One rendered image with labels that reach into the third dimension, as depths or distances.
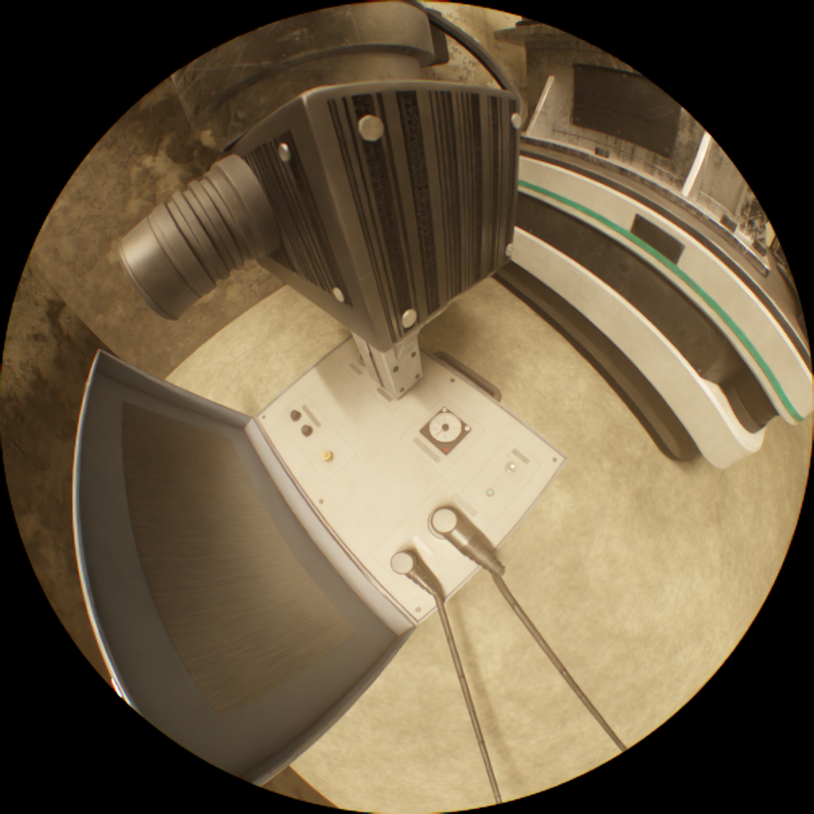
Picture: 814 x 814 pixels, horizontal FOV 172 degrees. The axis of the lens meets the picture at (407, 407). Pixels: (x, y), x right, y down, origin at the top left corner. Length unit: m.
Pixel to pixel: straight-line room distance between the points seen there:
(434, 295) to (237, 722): 0.28
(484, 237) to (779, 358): 0.33
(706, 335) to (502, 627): 0.44
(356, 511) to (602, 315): 0.44
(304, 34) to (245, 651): 0.33
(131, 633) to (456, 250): 0.29
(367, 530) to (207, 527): 0.18
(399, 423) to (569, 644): 0.40
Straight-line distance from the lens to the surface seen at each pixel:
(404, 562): 0.29
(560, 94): 0.66
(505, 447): 0.34
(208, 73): 0.18
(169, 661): 0.20
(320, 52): 0.15
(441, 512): 0.26
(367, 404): 0.38
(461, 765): 0.55
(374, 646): 0.30
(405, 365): 0.32
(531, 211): 0.49
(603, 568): 0.44
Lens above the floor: 0.37
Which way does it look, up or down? 60 degrees down
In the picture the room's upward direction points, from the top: 16 degrees counter-clockwise
